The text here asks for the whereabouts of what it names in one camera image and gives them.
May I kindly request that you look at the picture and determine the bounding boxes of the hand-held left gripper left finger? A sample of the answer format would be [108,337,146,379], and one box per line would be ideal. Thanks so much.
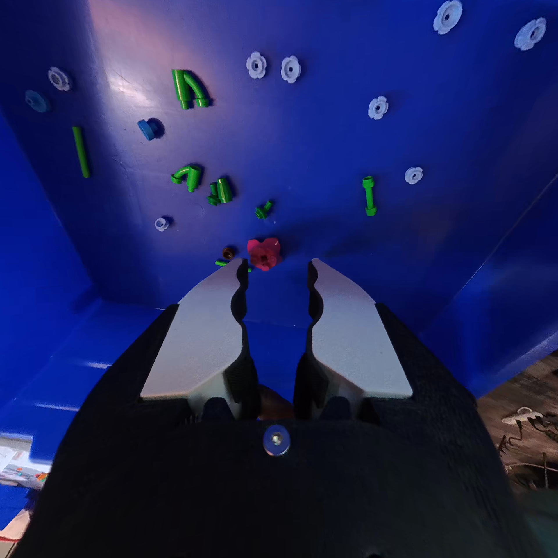
[142,258,260,421]

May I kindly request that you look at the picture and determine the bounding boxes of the scattered green lego stems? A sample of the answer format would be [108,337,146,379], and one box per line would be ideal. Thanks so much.
[72,68,380,269]

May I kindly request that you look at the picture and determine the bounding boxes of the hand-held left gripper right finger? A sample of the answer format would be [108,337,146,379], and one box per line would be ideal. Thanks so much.
[295,258,413,421]

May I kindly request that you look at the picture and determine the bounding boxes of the small blue lego stud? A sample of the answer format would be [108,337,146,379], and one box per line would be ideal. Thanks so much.
[24,89,49,114]
[137,118,164,142]

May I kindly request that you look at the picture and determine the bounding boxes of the blue plastic bin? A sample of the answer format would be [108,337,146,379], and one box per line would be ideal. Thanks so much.
[0,0,558,463]

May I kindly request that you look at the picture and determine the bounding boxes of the magenta lego flower piece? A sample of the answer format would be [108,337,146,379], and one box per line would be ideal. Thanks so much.
[247,237,282,272]

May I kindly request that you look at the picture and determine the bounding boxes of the pile of white papers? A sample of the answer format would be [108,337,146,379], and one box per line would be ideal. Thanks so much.
[0,441,51,491]

